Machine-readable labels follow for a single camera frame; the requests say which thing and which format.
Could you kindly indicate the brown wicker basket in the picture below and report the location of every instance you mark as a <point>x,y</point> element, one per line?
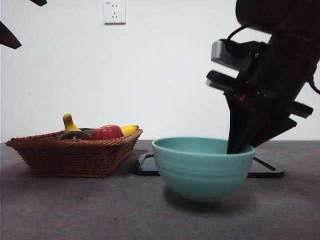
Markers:
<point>72,157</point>

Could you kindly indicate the teal ceramic bowl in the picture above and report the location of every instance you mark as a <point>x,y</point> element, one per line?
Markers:
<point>202,175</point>

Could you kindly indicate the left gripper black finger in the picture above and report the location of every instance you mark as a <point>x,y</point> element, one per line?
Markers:
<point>40,2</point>
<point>8,37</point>

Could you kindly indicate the yellow banana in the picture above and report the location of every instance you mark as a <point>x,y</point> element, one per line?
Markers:
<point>68,123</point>

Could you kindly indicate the green avocado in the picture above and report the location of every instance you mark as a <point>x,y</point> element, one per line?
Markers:
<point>88,131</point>

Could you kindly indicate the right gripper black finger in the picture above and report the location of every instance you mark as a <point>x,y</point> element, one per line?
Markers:
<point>240,130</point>
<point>275,128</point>

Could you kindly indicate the dark rectangular tray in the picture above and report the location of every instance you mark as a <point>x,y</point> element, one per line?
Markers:
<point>146,166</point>

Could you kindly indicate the dark purple plum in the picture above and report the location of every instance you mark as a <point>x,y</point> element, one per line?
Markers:
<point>75,136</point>

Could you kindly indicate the red apple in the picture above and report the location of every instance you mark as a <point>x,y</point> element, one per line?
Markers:
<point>106,132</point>

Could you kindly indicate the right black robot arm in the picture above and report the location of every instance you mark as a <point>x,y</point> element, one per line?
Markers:
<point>287,62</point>

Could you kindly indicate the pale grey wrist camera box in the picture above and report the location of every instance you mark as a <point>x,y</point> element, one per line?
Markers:
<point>220,52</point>

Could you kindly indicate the white wall socket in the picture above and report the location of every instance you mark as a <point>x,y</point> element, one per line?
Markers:
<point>114,12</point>

